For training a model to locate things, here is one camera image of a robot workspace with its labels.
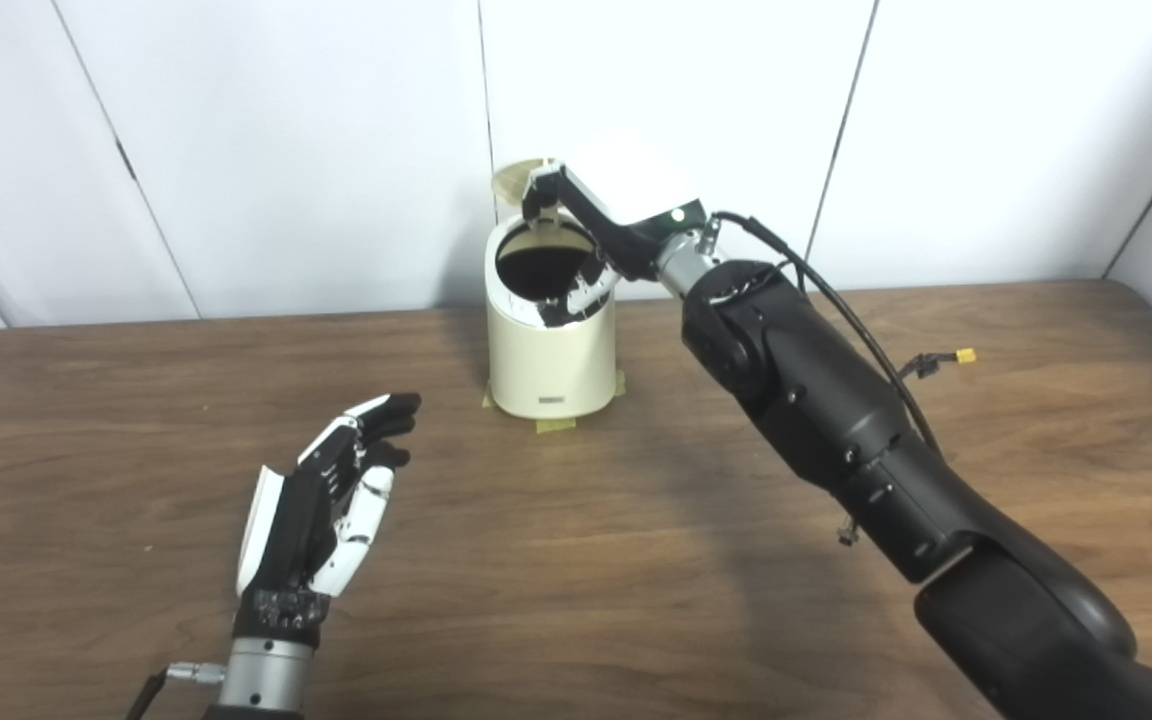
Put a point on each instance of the cream-colored cylindrical bin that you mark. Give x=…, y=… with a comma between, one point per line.
x=548, y=365

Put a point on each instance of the round cream bin lid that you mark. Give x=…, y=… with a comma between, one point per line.
x=511, y=182

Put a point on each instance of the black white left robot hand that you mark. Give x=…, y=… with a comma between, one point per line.
x=301, y=530

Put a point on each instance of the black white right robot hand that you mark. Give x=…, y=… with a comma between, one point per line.
x=636, y=185

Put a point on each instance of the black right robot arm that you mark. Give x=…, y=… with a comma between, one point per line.
x=816, y=390

